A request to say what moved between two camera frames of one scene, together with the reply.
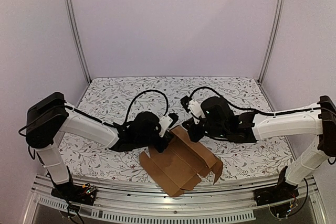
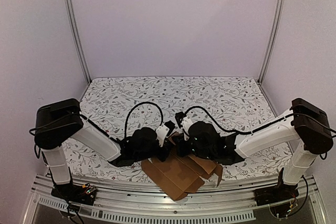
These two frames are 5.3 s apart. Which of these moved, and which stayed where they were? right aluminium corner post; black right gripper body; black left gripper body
Moved: black right gripper body; black left gripper body
Stayed: right aluminium corner post
